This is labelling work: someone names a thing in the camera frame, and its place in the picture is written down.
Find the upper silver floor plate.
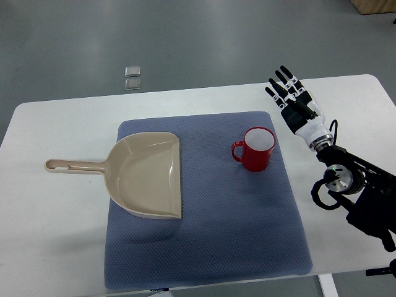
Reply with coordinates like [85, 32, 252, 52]
[124, 66, 141, 77]

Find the red cup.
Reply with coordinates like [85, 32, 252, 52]
[231, 126, 276, 173]

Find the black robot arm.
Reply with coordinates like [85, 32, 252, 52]
[311, 119, 395, 252]

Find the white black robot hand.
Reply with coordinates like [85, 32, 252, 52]
[265, 66, 335, 152]

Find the beige plastic dustpan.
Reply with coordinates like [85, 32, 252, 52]
[45, 132, 183, 219]

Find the wooden box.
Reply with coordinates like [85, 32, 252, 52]
[351, 0, 395, 15]

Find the white table leg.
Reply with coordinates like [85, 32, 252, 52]
[318, 273, 338, 297]

